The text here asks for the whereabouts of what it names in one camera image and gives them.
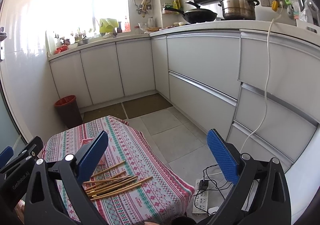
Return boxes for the pink perforated utensil holder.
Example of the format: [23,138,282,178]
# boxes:
[80,138,106,165]

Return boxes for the yellow brush on wall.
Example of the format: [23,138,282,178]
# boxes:
[271,0,279,12]

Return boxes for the black power adapter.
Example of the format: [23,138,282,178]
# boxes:
[198,179,209,191]

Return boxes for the black cable bundle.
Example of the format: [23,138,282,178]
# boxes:
[192,164,251,215]

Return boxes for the white power strip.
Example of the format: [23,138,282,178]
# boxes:
[192,179,209,215]

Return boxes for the patterned red green tablecloth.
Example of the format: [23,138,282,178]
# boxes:
[41,116,195,224]

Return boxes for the white round-button device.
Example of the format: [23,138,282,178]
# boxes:
[208,206,219,215]

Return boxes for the bamboo chopstick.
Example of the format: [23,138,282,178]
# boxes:
[83,170,126,184]
[89,176,153,201]
[87,180,136,197]
[85,176,137,192]
[91,161,126,178]

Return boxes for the stainless steel steamer pot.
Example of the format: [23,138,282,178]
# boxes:
[219,0,260,20]

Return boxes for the white kettle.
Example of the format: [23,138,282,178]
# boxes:
[147,17,156,28]

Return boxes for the red trash bin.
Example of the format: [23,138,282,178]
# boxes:
[54,95,82,129]

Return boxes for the white kitchen cabinets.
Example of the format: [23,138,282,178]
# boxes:
[49,30,319,170]

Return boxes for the lime green plastic container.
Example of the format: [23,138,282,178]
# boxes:
[99,18,119,35]

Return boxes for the black wok pan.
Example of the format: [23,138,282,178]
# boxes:
[164,1,217,24]

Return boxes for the white power cable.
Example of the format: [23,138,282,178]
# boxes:
[238,0,286,155]

